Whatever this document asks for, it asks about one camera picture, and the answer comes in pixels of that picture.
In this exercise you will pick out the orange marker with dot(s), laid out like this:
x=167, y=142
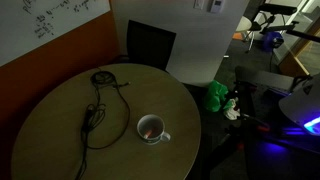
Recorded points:
x=148, y=133

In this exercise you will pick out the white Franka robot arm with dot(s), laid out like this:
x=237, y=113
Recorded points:
x=300, y=103

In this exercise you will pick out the white ceramic mug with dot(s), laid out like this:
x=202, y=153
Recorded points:
x=151, y=128

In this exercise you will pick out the black office chair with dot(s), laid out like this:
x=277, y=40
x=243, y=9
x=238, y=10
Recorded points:
x=150, y=43

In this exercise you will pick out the green plastic bag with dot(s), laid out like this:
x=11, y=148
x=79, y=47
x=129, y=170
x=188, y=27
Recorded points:
x=215, y=95

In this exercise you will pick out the white crumpled plastic bag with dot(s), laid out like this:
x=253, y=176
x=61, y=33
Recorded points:
x=232, y=110

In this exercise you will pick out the white round background table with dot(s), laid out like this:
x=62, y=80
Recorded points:
x=243, y=24

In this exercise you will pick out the blue bin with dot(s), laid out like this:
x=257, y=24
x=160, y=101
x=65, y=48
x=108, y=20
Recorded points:
x=271, y=40

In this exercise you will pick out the black robot mounting cart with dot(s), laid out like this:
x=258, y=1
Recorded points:
x=266, y=156

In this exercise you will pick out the white whiteboard with writing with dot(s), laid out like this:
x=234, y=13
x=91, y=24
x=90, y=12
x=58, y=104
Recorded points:
x=40, y=23

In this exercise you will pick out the black background chair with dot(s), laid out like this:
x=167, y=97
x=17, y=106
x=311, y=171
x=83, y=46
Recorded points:
x=276, y=9

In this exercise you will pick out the white wall thermostat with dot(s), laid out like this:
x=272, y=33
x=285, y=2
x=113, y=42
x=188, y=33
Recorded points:
x=217, y=5

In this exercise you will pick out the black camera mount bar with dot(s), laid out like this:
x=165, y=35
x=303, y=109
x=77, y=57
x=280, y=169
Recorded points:
x=303, y=34

